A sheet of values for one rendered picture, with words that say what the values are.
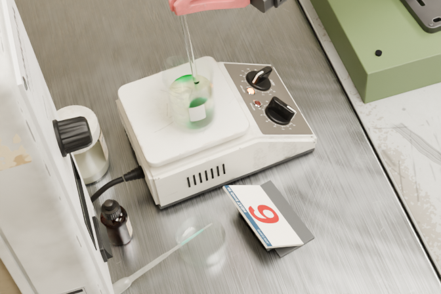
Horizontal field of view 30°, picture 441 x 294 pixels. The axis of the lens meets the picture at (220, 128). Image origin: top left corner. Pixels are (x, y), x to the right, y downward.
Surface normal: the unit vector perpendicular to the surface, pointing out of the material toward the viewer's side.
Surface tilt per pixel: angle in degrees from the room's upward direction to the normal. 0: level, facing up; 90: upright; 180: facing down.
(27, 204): 90
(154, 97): 0
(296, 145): 90
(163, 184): 90
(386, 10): 1
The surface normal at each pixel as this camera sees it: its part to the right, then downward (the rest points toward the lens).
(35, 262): 0.28, 0.75
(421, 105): -0.08, -0.60
